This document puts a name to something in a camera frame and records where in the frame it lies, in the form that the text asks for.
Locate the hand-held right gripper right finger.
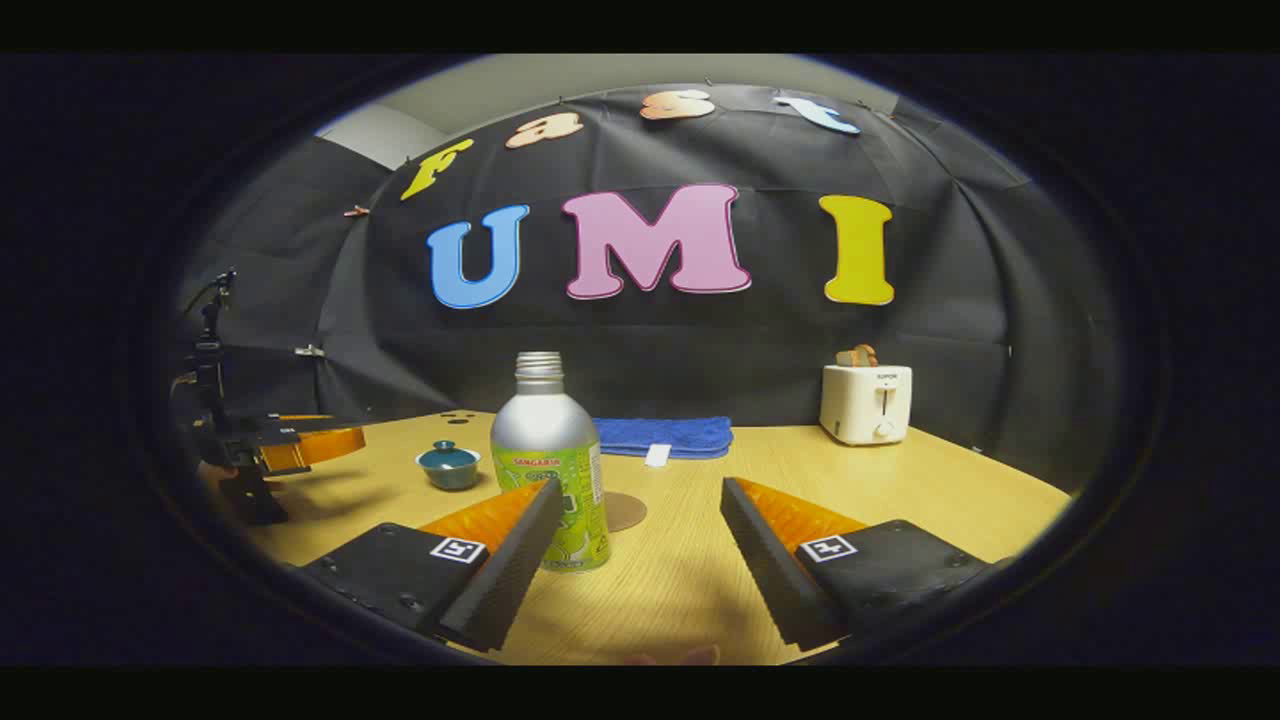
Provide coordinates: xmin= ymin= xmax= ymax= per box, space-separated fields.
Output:
xmin=720 ymin=477 xmax=991 ymax=651

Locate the silver green-label water bottle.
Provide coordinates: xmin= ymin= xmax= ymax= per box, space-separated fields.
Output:
xmin=490 ymin=351 xmax=611 ymax=573

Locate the black backdrop cloth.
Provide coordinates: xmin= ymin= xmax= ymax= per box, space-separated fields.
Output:
xmin=175 ymin=83 xmax=1121 ymax=491

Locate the round brown coaster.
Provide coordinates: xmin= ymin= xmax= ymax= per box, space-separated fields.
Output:
xmin=603 ymin=491 xmax=648 ymax=533

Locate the blue folded towel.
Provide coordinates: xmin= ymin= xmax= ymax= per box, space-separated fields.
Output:
xmin=592 ymin=417 xmax=734 ymax=460

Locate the white toaster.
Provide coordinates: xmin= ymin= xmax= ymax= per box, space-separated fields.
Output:
xmin=819 ymin=364 xmax=913 ymax=447

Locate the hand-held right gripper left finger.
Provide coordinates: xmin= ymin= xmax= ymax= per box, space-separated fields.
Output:
xmin=298 ymin=478 xmax=566 ymax=653

